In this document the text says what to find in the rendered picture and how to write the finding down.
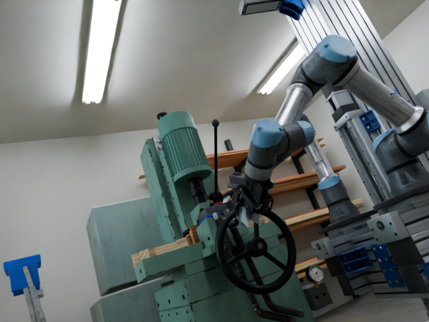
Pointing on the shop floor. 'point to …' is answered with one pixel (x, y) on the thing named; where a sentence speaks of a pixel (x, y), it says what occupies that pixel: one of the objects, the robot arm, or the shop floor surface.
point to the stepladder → (27, 283)
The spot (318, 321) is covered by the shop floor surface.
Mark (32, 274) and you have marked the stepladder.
